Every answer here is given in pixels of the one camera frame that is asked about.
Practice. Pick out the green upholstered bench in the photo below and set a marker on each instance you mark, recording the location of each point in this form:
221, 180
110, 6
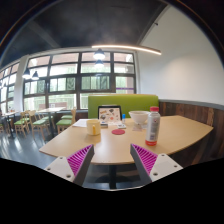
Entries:
126, 101

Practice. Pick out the wooden dining table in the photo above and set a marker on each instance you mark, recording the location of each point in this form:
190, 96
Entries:
9, 114
50, 110

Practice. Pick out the small blue-capped bottle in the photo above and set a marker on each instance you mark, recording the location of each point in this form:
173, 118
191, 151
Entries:
123, 118

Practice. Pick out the small white device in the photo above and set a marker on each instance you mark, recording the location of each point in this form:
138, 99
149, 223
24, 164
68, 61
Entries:
121, 126

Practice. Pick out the dark pendant lamps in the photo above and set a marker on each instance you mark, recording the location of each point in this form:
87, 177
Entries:
99, 54

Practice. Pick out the clear red-capped drink bottle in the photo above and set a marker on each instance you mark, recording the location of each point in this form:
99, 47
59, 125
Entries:
152, 128

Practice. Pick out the sticker-covered black laptop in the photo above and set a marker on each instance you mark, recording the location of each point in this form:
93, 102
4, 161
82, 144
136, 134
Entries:
109, 114

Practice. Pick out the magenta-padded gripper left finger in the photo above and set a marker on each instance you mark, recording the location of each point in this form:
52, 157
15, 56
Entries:
78, 161

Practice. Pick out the flat round red coaster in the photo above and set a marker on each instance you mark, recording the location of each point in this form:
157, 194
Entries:
118, 132

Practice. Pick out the long linear ceiling light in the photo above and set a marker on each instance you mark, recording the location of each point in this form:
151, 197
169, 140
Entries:
130, 47

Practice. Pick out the small dark box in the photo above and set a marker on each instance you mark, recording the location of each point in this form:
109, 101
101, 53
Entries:
104, 124

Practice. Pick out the yellow mug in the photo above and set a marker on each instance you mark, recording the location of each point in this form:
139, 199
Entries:
93, 127

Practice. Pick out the black-framed window wall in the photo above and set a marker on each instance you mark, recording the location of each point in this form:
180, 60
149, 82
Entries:
63, 70

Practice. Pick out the small white paper slip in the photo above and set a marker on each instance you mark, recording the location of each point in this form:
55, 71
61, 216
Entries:
138, 127

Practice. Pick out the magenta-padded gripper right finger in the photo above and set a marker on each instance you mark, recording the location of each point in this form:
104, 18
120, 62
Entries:
146, 160

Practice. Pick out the wooden chairs with green seats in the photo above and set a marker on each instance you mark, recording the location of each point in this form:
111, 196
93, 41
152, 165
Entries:
39, 122

